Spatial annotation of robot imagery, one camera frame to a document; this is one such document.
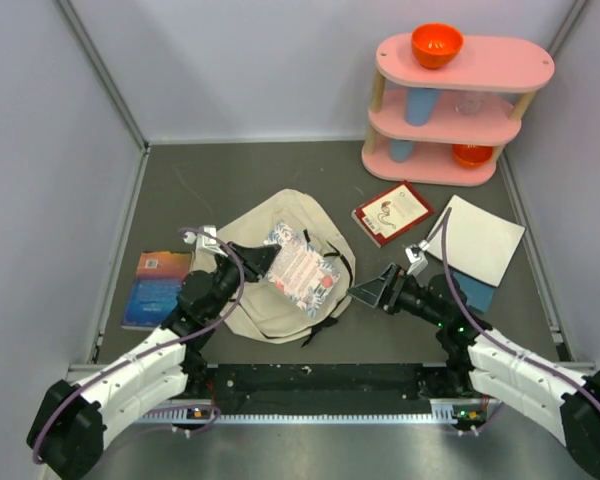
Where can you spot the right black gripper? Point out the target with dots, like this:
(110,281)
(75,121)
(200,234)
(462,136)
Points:
(384,291)

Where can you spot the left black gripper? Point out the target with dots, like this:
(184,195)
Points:
(258,260)

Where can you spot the floral pink white book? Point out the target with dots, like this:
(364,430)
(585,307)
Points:
(299,271)

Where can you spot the cream canvas student backpack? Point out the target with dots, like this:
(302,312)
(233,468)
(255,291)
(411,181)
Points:
(264,313)

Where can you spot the red cover book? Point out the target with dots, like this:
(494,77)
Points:
(392,213)

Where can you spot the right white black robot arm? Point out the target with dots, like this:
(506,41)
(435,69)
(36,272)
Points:
(566,403)

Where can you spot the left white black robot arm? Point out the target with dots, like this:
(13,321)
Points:
(76,422)

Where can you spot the small blue notebook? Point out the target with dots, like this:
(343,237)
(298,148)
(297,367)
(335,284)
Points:
(478,295)

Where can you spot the blue orange paperback book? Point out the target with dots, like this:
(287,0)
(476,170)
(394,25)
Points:
(157,281)

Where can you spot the white square notebook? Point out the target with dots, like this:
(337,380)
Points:
(479,243)

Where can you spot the blue cup on bottom shelf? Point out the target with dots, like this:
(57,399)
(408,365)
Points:
(400,150)

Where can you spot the blue cup on shelf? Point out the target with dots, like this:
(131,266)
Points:
(420,103)
(400,150)

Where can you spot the orange bowl on bottom shelf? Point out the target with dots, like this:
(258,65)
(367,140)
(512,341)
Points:
(472,156)

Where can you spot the orange bowl on shelf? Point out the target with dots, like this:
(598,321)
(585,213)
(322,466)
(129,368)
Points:
(434,45)
(472,156)

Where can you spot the pink three-tier shelf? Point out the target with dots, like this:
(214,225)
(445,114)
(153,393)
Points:
(510,70)

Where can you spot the blue cup on middle shelf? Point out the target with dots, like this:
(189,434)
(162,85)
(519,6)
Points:
(420,103)

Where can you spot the clear glass on middle shelf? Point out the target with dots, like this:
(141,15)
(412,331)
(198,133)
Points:
(469,103)

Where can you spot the orange bowl on top shelf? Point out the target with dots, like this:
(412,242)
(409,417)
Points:
(434,45)

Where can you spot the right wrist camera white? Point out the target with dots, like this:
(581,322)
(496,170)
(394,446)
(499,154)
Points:
(416,256)

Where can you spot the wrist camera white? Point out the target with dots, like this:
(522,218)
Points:
(416,256)
(206,241)

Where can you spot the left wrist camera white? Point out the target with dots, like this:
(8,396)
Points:
(206,241)

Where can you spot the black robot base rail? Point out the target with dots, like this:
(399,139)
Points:
(321,389)

